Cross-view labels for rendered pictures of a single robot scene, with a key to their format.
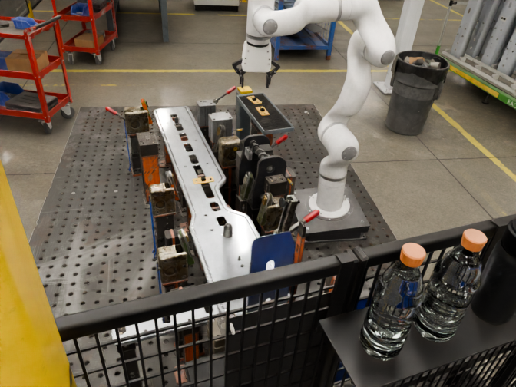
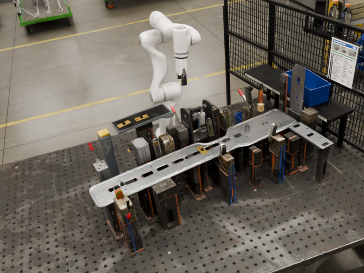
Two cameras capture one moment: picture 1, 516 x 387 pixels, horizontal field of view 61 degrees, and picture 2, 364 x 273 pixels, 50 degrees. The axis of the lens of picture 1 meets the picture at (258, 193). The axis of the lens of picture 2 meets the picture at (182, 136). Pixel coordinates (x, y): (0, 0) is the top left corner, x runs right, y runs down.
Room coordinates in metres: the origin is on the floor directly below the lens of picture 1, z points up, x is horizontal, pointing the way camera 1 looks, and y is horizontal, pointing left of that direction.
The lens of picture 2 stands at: (1.63, 2.10, 2.45)
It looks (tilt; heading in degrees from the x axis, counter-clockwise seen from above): 35 degrees down; 268
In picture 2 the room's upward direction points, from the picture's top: 7 degrees counter-clockwise
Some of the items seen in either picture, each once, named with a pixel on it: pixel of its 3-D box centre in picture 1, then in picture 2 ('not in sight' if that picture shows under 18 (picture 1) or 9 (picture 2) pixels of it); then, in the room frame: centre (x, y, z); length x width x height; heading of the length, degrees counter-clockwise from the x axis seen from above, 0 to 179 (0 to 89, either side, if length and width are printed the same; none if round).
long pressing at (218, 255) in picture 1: (200, 179); (200, 153); (1.45, 0.24, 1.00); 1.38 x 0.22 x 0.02; 23
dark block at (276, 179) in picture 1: (271, 223); (214, 133); (1.31, -0.06, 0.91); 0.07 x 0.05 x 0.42; 113
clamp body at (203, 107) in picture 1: (206, 133); (106, 188); (2.05, 0.30, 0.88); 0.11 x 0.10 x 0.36; 113
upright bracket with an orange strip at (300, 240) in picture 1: (293, 282); (260, 115); (0.97, -0.14, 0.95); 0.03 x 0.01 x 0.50; 23
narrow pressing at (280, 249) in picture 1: (269, 283); (297, 89); (0.76, -0.05, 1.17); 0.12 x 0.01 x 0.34; 113
